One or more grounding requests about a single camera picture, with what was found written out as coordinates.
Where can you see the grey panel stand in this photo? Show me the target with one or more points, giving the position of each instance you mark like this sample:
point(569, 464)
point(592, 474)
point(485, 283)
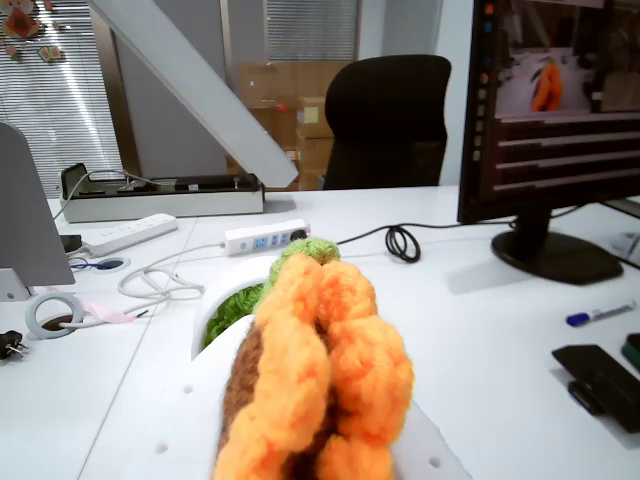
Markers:
point(25, 215)

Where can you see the white tape roll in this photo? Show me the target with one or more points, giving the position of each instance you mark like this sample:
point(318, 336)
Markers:
point(35, 306)

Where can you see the black fabric office chair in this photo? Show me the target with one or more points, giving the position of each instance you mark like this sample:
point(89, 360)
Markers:
point(385, 115)

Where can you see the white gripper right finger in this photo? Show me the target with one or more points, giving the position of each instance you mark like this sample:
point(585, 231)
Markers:
point(430, 455)

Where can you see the dark green object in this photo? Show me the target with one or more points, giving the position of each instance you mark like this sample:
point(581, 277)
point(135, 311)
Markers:
point(632, 352)

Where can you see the black two-pin plug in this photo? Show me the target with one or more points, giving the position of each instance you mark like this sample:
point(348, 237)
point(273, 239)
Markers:
point(12, 345)

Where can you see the plain white power strip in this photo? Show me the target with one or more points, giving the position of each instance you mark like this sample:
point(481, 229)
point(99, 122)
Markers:
point(130, 235)

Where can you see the flat black device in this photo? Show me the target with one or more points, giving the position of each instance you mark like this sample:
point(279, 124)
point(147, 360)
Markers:
point(600, 375)

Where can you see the slanted grey panel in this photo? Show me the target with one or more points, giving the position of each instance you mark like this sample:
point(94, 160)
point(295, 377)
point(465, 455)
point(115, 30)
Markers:
point(200, 100)

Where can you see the pink ribbon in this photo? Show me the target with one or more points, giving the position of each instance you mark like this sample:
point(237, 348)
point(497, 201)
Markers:
point(110, 315)

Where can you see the blue capped whiteboard marker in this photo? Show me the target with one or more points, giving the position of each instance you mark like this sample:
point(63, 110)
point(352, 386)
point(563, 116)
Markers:
point(577, 318)

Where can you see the white power strip blue sockets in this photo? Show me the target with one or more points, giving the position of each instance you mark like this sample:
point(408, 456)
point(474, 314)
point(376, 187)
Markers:
point(260, 240)

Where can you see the black computer monitor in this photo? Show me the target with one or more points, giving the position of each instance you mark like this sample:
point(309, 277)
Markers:
point(550, 150)

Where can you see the crochet sunflower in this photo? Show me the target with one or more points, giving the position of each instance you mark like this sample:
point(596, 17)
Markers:
point(310, 360)

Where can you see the red paper window decoration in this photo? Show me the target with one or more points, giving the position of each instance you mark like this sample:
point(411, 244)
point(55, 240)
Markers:
point(20, 20)

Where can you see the small black adapter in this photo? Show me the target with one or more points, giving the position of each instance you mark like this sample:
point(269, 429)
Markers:
point(71, 244)

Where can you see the window blinds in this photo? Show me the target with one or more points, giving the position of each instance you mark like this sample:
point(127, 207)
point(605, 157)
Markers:
point(65, 115)

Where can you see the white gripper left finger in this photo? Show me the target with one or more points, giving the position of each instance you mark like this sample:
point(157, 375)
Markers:
point(180, 430)

